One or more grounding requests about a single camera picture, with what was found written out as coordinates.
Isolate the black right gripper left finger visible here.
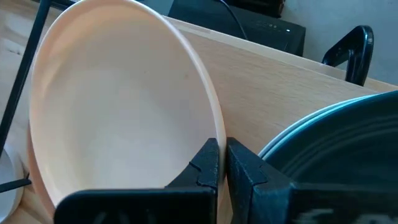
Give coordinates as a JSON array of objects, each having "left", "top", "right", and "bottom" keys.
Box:
[{"left": 54, "top": 138, "right": 220, "bottom": 224}]

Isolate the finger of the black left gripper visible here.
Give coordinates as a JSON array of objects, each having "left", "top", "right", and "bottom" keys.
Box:
[{"left": 0, "top": 179, "right": 32, "bottom": 194}]

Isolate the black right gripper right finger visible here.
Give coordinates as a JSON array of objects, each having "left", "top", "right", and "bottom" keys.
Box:
[{"left": 226, "top": 136, "right": 398, "bottom": 224}]

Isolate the dark green plate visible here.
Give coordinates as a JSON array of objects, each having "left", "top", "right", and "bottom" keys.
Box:
[{"left": 264, "top": 90, "right": 398, "bottom": 187}]

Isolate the light green plate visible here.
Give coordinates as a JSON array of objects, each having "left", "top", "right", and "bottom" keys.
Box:
[{"left": 262, "top": 90, "right": 398, "bottom": 160}]

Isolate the peach plate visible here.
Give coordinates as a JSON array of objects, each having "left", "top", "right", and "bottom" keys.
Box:
[{"left": 27, "top": 0, "right": 227, "bottom": 224}]

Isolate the black and red equipment box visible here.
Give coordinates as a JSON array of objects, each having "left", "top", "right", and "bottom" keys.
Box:
[{"left": 167, "top": 0, "right": 307, "bottom": 57}]

